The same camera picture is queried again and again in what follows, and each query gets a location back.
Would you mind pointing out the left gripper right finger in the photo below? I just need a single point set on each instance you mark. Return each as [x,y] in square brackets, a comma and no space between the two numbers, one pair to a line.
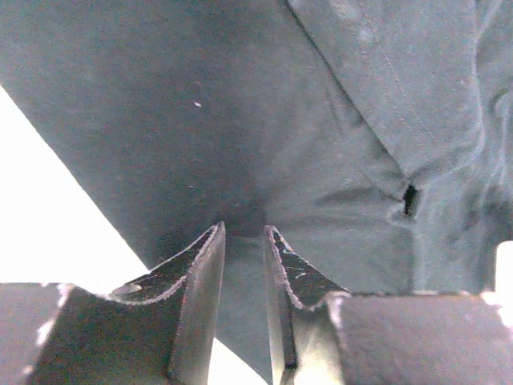
[320,333]

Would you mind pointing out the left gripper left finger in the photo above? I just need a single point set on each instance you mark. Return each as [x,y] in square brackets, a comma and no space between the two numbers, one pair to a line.
[156,329]

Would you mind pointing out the black t shirt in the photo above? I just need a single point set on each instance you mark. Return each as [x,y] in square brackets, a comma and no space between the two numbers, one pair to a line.
[375,135]

